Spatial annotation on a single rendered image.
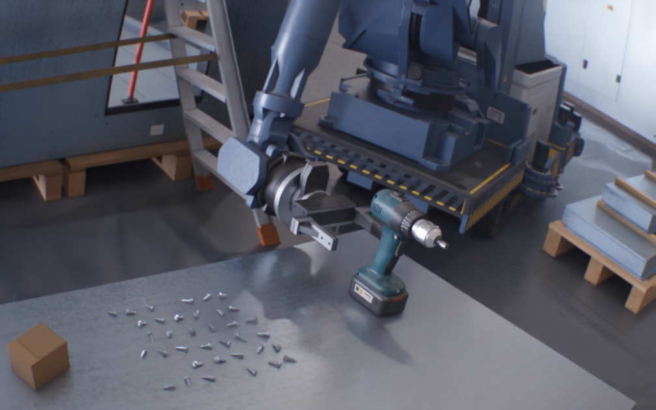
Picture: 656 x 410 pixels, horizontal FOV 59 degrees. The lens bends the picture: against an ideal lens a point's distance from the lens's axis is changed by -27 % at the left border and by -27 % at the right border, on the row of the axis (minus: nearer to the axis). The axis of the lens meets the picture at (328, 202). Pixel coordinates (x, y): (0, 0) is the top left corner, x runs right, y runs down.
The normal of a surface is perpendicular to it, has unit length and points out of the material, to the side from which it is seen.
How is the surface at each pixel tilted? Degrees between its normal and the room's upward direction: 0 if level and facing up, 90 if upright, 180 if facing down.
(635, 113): 90
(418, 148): 90
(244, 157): 75
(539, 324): 0
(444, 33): 122
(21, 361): 90
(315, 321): 0
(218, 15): 88
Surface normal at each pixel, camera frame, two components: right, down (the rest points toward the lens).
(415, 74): -0.33, 0.03
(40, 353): 0.19, -0.90
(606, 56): -0.77, 0.11
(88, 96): 0.61, 0.43
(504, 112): -0.52, 0.25
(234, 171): -0.71, -0.13
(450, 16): -0.44, 0.73
